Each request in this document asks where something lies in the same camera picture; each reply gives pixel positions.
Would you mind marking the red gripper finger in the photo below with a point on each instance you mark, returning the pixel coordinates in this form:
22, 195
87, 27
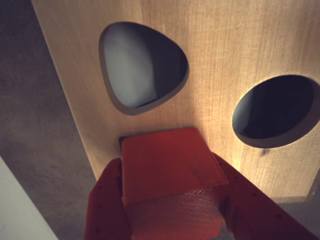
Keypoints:
257, 215
107, 205

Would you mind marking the wooden shape sorter box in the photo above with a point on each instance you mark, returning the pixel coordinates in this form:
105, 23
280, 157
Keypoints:
220, 50

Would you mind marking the red cube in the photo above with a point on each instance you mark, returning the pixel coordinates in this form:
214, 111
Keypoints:
170, 175

